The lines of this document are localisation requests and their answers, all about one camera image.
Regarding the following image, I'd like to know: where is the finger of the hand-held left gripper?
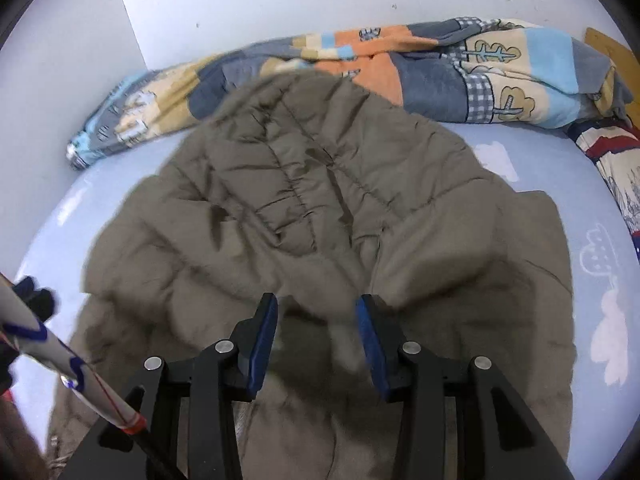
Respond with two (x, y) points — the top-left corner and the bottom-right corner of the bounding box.
(0, 339), (22, 397)
(11, 277), (56, 322)

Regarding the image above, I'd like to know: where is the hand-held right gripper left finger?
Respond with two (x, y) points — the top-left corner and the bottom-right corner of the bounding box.
(60, 292), (279, 480)

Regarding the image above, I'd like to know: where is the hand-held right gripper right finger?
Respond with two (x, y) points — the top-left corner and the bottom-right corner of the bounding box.
(354, 293), (574, 480)

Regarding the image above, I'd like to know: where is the brown quilted puffer jacket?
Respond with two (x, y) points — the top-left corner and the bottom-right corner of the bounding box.
(47, 71), (576, 480)

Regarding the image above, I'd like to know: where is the patchwork cartoon blanket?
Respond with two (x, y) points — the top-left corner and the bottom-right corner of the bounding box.
(66, 16), (635, 172)

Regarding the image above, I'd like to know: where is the blue star print pillow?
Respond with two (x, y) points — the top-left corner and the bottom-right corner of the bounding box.
(565, 117), (640, 267)

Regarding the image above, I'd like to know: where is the wooden headboard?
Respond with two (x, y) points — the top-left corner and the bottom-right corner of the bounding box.
(584, 26), (640, 92)

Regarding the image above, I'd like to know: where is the white braided cable blue pattern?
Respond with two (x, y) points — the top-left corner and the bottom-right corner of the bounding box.
(0, 272), (177, 480)

